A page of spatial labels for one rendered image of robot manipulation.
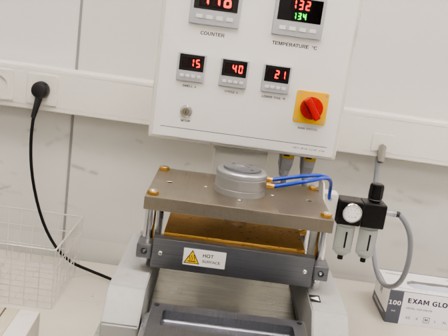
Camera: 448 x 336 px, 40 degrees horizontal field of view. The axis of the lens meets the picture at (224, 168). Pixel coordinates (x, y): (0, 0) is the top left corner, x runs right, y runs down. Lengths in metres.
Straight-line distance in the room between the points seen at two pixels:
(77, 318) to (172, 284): 0.32
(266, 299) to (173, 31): 0.47
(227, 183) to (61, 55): 0.69
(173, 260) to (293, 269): 0.17
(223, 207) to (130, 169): 0.65
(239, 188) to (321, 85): 0.26
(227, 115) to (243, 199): 0.20
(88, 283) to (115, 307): 0.61
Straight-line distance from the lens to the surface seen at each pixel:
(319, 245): 0.89
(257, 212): 0.86
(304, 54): 1.05
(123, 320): 0.82
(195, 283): 1.04
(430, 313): 1.38
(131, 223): 1.52
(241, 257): 0.87
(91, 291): 1.40
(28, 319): 1.09
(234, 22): 1.03
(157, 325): 0.76
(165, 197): 0.86
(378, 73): 1.45
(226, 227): 0.93
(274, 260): 0.87
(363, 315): 1.38
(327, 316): 0.85
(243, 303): 1.00
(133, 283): 0.85
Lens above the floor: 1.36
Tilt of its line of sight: 13 degrees down
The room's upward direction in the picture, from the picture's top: 8 degrees clockwise
